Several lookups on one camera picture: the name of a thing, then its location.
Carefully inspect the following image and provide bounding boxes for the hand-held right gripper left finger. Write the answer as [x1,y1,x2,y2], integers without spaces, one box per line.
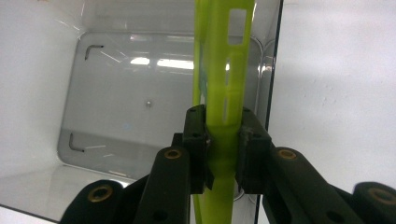
[134,104,217,224]

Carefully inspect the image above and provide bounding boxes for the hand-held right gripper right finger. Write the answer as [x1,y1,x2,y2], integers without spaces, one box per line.
[233,106,366,224]

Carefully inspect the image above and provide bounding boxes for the transparent plastic box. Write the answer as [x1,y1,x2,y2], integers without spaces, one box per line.
[0,0,285,224]

